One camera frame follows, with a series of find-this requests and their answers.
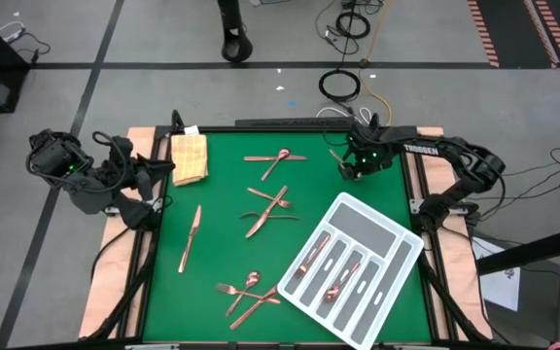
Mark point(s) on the black round-base stand pole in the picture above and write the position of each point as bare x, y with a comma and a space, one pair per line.
229, 14

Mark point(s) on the black table frame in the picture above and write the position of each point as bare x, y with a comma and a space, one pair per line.
280, 130

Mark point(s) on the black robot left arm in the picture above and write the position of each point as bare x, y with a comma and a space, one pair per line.
56, 158

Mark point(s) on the white plastic cutlery tray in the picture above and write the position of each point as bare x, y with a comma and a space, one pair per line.
362, 228

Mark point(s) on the white paper label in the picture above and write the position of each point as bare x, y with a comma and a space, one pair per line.
191, 130

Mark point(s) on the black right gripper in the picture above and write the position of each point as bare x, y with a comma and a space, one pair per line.
370, 150

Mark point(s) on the black frame corner post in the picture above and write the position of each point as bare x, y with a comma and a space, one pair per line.
374, 121
178, 121

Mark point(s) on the black floor mat orange stripes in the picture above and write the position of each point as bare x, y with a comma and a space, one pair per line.
513, 29

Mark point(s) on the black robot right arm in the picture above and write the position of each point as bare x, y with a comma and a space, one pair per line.
421, 148

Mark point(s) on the plywood base board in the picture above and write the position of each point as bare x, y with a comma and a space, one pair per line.
110, 272

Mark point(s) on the yellow checked folded cloth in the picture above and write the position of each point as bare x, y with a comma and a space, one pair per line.
188, 160

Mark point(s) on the white power adapter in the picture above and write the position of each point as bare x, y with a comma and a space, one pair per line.
11, 30

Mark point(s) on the black desk beam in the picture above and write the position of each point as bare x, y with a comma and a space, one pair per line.
528, 250

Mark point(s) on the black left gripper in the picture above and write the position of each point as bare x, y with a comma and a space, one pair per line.
124, 165

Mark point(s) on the white paper sheet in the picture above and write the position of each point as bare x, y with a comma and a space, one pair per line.
499, 291

